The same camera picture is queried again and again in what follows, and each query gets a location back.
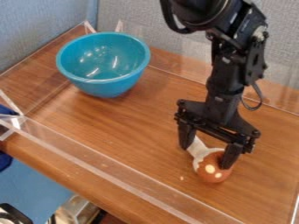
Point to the clear acrylic barrier frame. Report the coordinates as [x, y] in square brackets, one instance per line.
[111, 149]

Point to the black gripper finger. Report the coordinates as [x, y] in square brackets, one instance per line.
[231, 155]
[187, 133]

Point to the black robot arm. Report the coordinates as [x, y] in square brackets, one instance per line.
[235, 27]

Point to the metal bracket under table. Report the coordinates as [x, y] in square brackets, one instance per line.
[75, 211]

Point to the brown toy mushroom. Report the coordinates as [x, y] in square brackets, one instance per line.
[205, 162]

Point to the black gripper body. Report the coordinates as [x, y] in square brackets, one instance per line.
[208, 119]

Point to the blue plastic bowl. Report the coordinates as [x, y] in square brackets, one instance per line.
[103, 63]

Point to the black object bottom left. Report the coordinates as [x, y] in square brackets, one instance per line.
[12, 216]

